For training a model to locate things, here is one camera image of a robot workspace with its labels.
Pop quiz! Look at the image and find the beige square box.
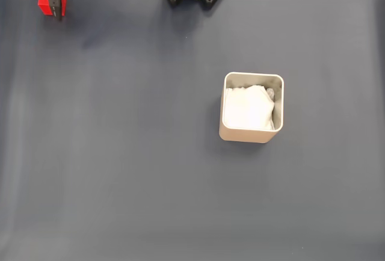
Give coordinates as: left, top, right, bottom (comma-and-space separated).
218, 72, 285, 144

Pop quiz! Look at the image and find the white crumpled cloth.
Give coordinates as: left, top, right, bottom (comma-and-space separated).
224, 84, 276, 131

